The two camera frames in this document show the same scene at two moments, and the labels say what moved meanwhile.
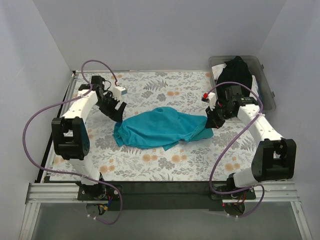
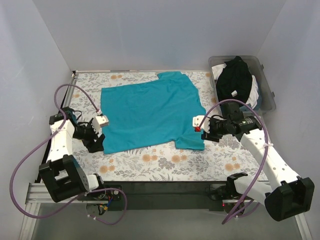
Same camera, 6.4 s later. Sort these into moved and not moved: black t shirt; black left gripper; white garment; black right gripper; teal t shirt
Moved: teal t shirt; black right gripper; black left gripper
Not moved: white garment; black t shirt
